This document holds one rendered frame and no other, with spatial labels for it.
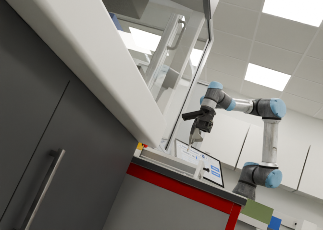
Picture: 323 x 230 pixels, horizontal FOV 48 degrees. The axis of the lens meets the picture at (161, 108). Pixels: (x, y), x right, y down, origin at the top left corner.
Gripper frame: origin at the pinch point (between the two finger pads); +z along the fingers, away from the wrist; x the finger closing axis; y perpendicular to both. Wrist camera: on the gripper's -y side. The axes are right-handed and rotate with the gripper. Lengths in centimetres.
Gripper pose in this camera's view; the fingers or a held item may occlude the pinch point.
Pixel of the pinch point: (190, 142)
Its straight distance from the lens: 187.1
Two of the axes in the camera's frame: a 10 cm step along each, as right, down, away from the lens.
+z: -3.8, 8.9, -2.5
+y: 8.6, 2.4, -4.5
